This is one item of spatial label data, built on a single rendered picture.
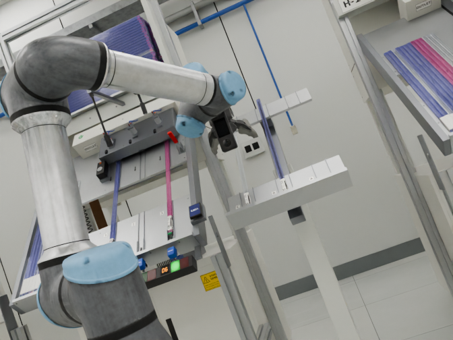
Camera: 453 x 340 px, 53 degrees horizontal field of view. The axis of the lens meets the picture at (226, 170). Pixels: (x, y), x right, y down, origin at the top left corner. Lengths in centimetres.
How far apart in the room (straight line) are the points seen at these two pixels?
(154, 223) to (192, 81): 67
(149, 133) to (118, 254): 111
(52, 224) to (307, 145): 260
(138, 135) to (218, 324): 79
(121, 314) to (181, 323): 108
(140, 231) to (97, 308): 82
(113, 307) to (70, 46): 46
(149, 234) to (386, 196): 217
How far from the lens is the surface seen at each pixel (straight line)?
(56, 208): 90
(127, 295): 75
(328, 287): 146
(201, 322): 180
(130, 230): 158
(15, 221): 409
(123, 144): 186
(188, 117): 113
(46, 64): 89
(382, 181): 335
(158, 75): 96
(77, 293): 77
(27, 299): 168
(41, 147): 93
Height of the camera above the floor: 76
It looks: 5 degrees up
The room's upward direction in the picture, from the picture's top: 21 degrees counter-clockwise
